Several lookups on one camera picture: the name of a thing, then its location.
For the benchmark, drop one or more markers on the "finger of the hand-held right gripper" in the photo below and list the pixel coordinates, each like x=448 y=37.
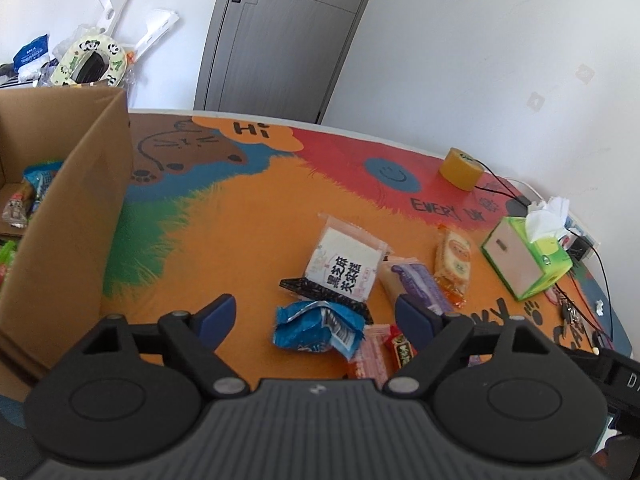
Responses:
x=592 y=367

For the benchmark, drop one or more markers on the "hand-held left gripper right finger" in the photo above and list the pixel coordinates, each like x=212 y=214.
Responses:
x=415 y=317

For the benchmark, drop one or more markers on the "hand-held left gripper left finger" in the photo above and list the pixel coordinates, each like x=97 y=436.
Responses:
x=217 y=317

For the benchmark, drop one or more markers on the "red dark label snack packet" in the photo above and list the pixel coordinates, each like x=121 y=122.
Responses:
x=402 y=350

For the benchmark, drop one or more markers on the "purple bread packet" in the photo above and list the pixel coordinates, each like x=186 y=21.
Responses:
x=415 y=282

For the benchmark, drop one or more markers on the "pink striped snack packet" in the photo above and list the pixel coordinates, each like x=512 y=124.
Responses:
x=370 y=355

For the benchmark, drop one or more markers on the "orange cracker packet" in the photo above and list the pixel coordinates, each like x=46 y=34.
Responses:
x=452 y=260

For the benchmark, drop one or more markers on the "white black label cake packet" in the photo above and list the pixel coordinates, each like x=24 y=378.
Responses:
x=345 y=265

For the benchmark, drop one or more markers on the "brown cardboard box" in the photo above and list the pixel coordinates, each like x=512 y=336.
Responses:
x=75 y=220

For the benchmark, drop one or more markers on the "green snack packet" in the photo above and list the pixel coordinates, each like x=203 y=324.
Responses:
x=7 y=262

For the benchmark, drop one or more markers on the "brown sausage packet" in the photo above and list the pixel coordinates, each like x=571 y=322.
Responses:
x=17 y=205

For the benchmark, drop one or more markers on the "white paper scrap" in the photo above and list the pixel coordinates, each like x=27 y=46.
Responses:
x=600 y=307

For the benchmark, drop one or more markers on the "bunch of keys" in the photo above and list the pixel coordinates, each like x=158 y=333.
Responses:
x=567 y=307

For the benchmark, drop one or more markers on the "colourful printed table mat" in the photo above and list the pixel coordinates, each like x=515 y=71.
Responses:
x=225 y=240

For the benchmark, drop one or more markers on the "green tissue box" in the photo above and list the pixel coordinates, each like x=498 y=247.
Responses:
x=520 y=260

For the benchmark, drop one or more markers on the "black power adapter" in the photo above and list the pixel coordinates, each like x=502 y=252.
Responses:
x=580 y=247

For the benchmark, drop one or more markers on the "white power strip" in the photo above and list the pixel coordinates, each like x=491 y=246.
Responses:
x=582 y=227

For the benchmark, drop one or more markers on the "yellow tape roll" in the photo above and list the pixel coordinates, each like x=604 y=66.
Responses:
x=460 y=170

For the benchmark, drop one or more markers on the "grey door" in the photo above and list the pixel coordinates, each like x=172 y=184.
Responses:
x=285 y=35

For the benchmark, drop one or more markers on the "short white board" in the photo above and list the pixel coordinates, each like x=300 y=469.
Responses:
x=157 y=30

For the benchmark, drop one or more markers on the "panda print toilet seat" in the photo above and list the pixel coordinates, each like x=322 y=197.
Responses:
x=67 y=62

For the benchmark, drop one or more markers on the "blue plastic bag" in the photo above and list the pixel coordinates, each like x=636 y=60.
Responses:
x=30 y=55

